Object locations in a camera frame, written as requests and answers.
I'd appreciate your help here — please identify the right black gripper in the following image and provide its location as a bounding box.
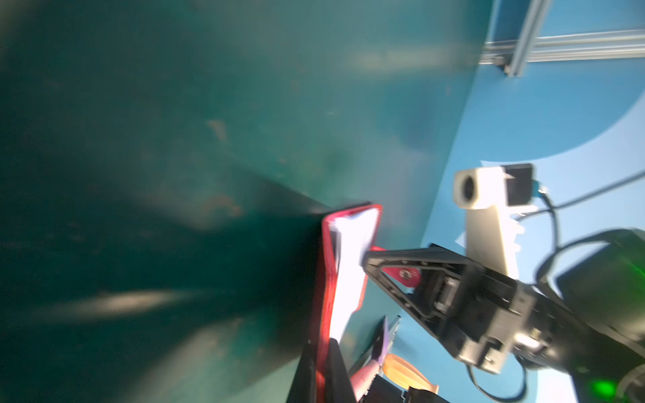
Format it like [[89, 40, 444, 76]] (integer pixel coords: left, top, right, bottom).
[[363, 245, 592, 374]]

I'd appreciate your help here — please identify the terracotta clay vase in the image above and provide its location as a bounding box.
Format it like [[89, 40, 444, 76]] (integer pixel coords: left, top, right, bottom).
[[382, 354, 439, 394]]

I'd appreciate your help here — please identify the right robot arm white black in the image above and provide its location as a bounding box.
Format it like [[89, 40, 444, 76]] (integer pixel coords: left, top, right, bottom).
[[363, 229, 644, 402]]

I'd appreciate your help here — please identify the horizontal aluminium back bar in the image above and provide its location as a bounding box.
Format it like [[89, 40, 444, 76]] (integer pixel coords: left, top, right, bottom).
[[480, 30, 644, 66]]

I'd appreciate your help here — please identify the right diagonal aluminium post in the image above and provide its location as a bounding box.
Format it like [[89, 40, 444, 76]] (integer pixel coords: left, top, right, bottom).
[[504, 0, 552, 78]]

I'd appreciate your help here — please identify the red card holder wallet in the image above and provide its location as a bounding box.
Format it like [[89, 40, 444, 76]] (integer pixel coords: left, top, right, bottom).
[[307, 204, 403, 402]]

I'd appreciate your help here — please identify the purple pink toy shovel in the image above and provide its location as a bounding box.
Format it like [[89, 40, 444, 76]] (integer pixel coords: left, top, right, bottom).
[[349, 316, 401, 402]]

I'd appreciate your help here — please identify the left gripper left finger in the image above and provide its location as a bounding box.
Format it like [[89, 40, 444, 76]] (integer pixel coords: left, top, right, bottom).
[[286, 347, 317, 403]]

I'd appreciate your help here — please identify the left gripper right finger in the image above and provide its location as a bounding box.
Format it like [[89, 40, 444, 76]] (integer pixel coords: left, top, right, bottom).
[[324, 339, 357, 403]]

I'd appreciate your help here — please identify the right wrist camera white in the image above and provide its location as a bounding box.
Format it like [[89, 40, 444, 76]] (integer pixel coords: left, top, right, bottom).
[[453, 164, 538, 280]]

